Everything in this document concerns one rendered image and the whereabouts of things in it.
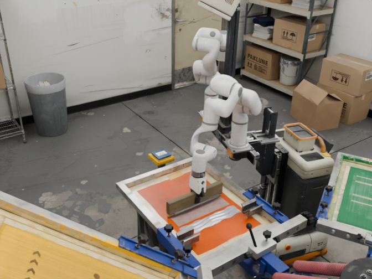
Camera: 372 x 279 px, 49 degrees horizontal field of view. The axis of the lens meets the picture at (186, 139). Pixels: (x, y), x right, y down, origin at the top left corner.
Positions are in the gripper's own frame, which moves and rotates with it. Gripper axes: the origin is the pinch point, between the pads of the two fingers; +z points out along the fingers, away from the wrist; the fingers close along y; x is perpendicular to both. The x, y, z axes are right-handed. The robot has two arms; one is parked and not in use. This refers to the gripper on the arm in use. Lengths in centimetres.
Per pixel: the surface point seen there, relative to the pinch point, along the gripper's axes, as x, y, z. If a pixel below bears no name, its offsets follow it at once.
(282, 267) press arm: 0, -63, -3
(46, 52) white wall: -31, 346, 8
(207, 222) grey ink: 2.5, -14.6, 5.5
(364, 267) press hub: 0, -96, -29
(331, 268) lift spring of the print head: -2, -83, -17
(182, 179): -9.2, 25.7, 4.6
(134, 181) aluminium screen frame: 18.6, 35.2, 3.2
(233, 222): -9.2, -22.2, 5.1
